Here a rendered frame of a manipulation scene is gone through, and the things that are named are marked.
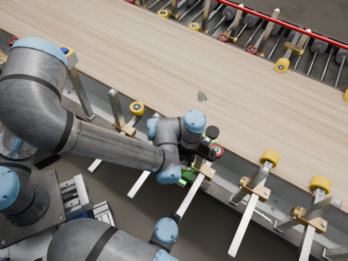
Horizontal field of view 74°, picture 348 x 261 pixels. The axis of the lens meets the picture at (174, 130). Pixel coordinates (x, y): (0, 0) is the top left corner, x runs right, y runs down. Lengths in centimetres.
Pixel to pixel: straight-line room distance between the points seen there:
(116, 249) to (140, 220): 160
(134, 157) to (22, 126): 25
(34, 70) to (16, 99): 7
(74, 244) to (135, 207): 163
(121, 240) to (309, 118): 134
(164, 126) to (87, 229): 42
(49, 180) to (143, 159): 54
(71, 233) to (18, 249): 72
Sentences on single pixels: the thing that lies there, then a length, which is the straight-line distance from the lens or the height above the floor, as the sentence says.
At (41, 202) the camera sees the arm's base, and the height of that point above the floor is 109.
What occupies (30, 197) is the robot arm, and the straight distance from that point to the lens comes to 93.
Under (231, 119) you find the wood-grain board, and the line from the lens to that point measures 135.
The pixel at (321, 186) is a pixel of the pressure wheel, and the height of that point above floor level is 98.
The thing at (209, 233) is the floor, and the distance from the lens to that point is 201.
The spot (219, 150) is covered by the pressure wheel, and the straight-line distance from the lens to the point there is 122.
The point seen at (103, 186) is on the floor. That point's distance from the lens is 211.
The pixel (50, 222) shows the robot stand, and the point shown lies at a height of 104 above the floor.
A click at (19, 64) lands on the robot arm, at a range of 56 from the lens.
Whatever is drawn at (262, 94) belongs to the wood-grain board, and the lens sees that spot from 154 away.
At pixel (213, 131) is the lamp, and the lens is 99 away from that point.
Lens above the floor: 195
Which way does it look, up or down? 58 degrees down
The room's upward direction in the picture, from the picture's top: 7 degrees clockwise
